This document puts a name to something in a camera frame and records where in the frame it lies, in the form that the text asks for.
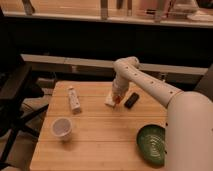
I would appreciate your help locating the black office chair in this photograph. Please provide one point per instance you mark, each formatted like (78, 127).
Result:
(16, 84)

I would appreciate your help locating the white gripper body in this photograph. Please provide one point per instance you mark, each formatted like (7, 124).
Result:
(119, 89)

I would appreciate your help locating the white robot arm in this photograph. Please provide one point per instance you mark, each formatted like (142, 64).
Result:
(189, 122)

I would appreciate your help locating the black rectangular block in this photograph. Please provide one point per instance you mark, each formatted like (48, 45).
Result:
(131, 100)

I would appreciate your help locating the green plate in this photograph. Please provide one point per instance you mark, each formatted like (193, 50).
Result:
(150, 140)

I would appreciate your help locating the white tube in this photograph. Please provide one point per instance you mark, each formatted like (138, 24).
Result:
(73, 100)

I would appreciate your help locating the wooden table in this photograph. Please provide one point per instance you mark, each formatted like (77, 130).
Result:
(102, 138)

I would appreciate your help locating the white plastic cup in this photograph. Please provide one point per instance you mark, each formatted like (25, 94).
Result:
(62, 128)

